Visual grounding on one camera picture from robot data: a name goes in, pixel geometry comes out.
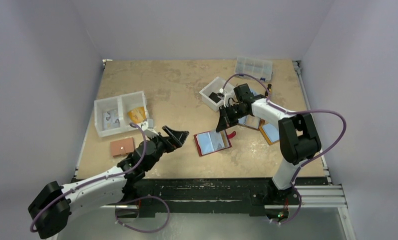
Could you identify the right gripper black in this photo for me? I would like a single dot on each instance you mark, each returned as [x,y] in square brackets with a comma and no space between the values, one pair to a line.
[229,112]

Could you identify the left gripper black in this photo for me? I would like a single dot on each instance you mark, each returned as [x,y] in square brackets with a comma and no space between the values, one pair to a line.
[176,138]

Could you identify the red card holder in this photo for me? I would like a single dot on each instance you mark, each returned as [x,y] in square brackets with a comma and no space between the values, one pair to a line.
[211,141]

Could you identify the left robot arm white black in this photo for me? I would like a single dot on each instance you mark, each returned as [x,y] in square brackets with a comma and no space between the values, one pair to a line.
[56,205]

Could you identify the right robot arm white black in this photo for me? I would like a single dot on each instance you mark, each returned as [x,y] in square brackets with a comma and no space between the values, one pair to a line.
[298,137]

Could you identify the open brown card holder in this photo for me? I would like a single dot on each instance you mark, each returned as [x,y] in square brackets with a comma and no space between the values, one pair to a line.
[250,121]

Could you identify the orange card in bin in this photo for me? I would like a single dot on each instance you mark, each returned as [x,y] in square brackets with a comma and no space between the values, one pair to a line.
[137,115]

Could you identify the open tan card holder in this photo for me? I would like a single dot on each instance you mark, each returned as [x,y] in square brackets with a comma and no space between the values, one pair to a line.
[269,132]

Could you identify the closed pink-brown card holder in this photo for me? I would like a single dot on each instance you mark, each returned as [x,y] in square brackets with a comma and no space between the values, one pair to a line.
[122,147]

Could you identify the grey card in bin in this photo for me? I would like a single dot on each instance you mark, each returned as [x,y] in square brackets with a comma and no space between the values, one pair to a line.
[110,119]

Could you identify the black item in bin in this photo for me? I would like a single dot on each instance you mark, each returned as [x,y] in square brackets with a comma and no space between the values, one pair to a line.
[216,97]

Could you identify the small white square bin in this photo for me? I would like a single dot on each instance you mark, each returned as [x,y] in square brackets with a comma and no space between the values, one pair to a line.
[213,86]

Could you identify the yellow black screwdriver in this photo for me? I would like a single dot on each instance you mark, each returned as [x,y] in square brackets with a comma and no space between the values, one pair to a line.
[269,90]

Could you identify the clear plastic organizer box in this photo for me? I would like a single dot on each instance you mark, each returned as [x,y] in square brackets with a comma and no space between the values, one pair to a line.
[258,68]

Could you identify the white two-compartment bin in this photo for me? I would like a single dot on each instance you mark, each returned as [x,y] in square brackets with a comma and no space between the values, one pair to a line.
[123,103]

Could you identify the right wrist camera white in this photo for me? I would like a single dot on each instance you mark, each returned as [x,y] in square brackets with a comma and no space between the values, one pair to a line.
[224,96]

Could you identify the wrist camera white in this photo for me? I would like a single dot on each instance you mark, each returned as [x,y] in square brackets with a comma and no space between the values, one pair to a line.
[147,126]
[224,96]

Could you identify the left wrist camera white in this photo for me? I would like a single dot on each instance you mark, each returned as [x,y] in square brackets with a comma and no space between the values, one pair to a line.
[147,126]

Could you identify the aluminium frame rail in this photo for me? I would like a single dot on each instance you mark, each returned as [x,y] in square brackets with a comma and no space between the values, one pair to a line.
[320,192]

